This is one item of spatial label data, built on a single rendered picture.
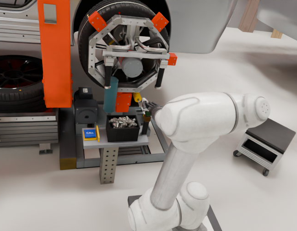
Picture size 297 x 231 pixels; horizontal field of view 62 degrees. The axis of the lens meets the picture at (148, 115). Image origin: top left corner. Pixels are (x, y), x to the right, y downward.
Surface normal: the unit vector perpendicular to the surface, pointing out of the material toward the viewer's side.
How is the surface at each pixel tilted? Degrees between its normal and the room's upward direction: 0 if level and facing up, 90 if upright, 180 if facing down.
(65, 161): 90
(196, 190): 6
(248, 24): 90
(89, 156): 0
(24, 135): 90
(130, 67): 90
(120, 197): 0
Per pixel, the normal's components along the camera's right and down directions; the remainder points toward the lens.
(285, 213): 0.17, -0.79
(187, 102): -0.07, -0.62
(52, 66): 0.26, 0.61
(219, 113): 0.36, -0.09
